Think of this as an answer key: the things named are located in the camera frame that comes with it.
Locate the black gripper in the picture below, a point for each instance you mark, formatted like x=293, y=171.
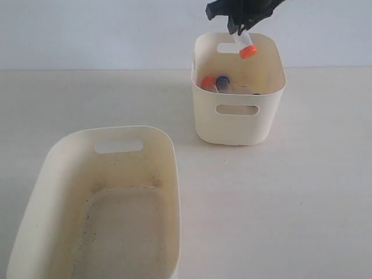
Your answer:
x=241, y=14

